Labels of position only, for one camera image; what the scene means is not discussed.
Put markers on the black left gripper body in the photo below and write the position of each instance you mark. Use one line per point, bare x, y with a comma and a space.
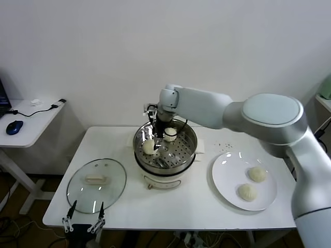
81, 236

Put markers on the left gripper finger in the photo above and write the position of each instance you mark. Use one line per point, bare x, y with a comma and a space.
70, 217
102, 213

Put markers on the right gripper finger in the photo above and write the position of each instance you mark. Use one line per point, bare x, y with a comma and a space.
163, 137
156, 147

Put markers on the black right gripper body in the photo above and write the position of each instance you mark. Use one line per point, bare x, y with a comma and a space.
160, 126

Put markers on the white steamed baozi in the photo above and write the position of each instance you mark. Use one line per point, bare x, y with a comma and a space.
257, 174
148, 147
170, 135
247, 192

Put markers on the glass pot lid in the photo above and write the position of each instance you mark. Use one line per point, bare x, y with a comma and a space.
95, 178

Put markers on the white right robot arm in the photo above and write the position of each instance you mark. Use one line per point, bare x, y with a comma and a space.
207, 108

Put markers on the stainless steel steamer basket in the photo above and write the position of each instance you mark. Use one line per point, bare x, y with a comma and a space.
181, 152

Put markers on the white electric cooker pot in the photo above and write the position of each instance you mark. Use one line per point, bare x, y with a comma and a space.
160, 181

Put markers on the scattered dark crumbs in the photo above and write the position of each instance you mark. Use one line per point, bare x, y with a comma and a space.
222, 146

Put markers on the white round plate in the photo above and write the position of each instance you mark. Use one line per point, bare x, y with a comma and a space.
225, 178

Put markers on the white power strip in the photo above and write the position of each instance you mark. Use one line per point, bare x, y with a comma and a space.
191, 237

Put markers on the white side desk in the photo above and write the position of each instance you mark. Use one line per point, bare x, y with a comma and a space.
33, 129

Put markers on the blue computer mouse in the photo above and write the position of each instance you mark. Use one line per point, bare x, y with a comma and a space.
15, 127

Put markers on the small white object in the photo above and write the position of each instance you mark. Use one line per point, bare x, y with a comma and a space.
36, 102

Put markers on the dark laptop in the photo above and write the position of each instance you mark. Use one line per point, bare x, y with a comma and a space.
3, 100

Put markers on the white side table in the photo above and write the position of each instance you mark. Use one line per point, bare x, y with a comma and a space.
324, 103

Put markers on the pale green appliance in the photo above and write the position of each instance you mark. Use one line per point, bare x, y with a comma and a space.
327, 89

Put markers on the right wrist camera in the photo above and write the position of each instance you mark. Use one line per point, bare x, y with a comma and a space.
150, 111

